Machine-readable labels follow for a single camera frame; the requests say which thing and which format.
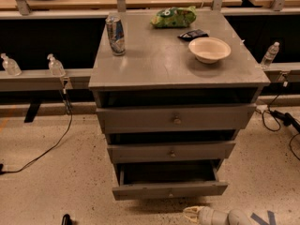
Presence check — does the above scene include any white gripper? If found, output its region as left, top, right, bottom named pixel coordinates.
left=183, top=206, right=229, bottom=225

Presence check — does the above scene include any grey bottom drawer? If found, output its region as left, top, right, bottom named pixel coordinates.
left=112, top=161, right=228, bottom=200

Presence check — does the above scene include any grey drawer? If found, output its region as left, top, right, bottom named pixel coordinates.
left=112, top=161, right=228, bottom=200
left=97, top=104, right=255, bottom=134
left=108, top=141, right=235, bottom=164

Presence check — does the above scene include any grey middle drawer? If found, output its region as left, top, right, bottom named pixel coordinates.
left=108, top=141, right=235, bottom=164

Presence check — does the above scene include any grey wooden drawer cabinet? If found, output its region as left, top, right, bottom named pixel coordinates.
left=88, top=9, right=271, bottom=186

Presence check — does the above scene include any grey top drawer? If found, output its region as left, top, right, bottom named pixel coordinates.
left=97, top=104, right=255, bottom=134

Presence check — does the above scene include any black object bottom edge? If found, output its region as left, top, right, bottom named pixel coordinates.
left=61, top=214, right=72, bottom=225

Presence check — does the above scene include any white bowl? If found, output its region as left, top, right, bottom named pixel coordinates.
left=188, top=37, right=232, bottom=64

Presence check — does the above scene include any clear water bottle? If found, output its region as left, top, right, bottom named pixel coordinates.
left=261, top=41, right=279, bottom=69

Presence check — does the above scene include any dark blue snack packet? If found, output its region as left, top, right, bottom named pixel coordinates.
left=178, top=29, right=208, bottom=41

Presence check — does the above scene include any green chip bag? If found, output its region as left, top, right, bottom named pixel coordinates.
left=150, top=6, right=197, bottom=28

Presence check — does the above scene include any clear pump bottle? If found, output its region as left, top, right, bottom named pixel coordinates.
left=1, top=53, right=22, bottom=76
left=47, top=53, right=66, bottom=77

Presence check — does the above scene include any silver blue drink can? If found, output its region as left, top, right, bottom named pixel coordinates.
left=106, top=15, right=126, bottom=55

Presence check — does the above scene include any clear pump bottle far left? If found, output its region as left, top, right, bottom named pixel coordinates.
left=1, top=53, right=22, bottom=76

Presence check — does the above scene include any black cable right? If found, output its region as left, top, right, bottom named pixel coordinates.
left=262, top=82, right=300, bottom=161

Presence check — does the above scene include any black floor cable left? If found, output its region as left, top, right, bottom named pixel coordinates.
left=0, top=78, right=74, bottom=175

